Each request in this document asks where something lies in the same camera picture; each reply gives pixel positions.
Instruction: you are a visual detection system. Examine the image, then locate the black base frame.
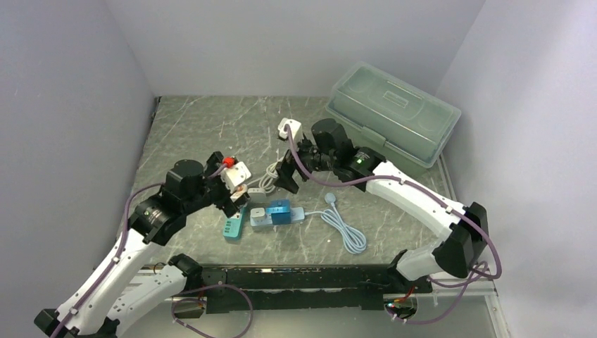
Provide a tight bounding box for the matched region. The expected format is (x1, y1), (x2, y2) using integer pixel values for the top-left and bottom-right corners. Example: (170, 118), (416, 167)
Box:
(177, 264), (432, 314)

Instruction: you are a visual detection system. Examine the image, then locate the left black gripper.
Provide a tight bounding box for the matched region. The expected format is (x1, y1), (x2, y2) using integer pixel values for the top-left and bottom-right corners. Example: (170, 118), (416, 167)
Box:
(183, 151), (251, 216)

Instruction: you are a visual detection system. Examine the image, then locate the blue cube adapter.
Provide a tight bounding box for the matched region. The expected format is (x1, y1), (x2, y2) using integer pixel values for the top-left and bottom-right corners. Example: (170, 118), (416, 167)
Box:
(268, 206), (292, 225)

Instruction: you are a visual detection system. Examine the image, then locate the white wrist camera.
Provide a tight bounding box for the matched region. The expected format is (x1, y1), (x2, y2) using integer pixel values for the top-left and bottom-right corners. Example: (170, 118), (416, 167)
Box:
(277, 118), (303, 142)
(220, 157), (252, 192)

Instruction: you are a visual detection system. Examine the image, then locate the white adapter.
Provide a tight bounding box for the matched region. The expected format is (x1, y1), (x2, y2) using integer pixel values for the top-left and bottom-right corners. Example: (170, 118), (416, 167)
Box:
(247, 187), (268, 203)

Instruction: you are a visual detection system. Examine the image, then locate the green plastic toolbox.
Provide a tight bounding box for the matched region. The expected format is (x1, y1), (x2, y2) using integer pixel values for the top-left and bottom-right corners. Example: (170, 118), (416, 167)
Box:
(326, 62), (462, 168)

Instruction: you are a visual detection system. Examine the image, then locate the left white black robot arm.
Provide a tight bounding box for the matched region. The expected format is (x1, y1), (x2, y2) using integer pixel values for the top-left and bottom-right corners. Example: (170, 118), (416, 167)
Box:
(34, 151), (251, 337)

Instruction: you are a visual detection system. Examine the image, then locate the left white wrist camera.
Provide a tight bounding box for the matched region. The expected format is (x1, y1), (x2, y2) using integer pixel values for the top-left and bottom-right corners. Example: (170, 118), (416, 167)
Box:
(220, 157), (252, 192)

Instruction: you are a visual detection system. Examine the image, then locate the small white charger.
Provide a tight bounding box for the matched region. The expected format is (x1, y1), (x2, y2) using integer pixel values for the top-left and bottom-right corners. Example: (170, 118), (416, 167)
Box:
(250, 208), (267, 226)

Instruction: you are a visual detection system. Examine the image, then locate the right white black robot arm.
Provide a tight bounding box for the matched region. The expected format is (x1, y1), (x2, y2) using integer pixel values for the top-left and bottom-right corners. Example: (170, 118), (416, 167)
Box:
(275, 118), (489, 292)

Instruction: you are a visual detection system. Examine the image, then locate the teal power strip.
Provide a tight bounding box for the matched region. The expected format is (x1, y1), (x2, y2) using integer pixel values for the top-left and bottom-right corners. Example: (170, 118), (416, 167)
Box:
(222, 156), (285, 241)

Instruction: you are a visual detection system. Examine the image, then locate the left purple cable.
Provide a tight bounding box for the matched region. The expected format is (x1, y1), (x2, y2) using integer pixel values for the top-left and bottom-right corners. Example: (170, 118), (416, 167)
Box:
(49, 163), (255, 338)

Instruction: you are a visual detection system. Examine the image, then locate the white cube socket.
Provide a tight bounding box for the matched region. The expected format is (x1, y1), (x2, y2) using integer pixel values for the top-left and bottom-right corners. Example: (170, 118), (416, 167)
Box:
(230, 184), (250, 207)

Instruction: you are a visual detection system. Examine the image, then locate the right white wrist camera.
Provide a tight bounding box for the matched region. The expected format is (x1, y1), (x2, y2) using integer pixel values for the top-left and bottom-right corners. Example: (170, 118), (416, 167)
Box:
(277, 118), (303, 142)

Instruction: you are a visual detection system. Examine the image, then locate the light blue power strip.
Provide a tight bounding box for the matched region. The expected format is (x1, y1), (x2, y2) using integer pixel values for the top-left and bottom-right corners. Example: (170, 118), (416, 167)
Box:
(249, 193), (367, 255)

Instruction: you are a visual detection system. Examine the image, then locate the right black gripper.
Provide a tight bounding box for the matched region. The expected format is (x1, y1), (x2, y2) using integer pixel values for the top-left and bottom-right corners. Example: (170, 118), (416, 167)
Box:
(272, 134), (337, 194)

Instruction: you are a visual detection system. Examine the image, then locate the white blue charger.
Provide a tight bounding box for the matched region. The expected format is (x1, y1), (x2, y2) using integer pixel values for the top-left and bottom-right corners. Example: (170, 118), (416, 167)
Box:
(268, 199), (290, 213)

